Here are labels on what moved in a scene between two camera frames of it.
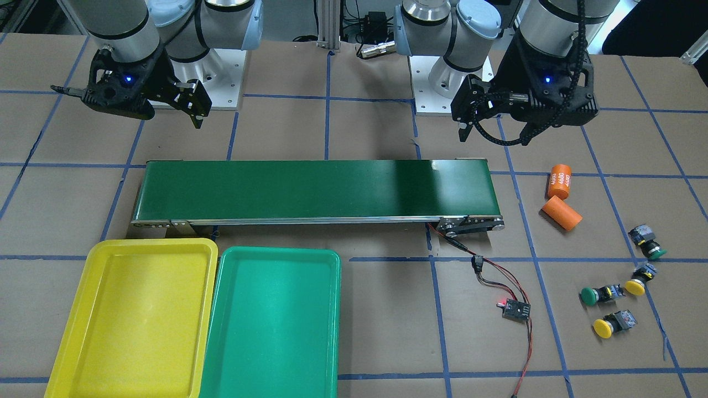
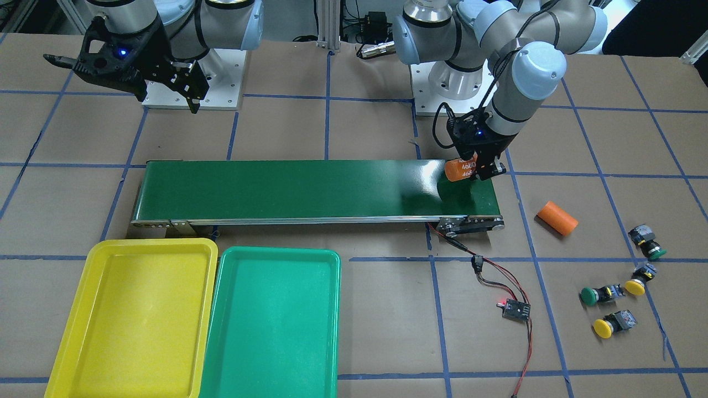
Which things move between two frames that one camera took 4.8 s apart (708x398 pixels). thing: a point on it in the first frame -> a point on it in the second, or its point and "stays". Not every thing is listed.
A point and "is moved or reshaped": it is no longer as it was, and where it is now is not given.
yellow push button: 613,323 stays
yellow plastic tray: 140,326 stays
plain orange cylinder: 562,213 is moved or reshaped
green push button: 643,236 stays
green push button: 592,296 stays
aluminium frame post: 328,25 stays
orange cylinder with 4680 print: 560,181 -> 457,169
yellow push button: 641,275 stays
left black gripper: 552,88 -> 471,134
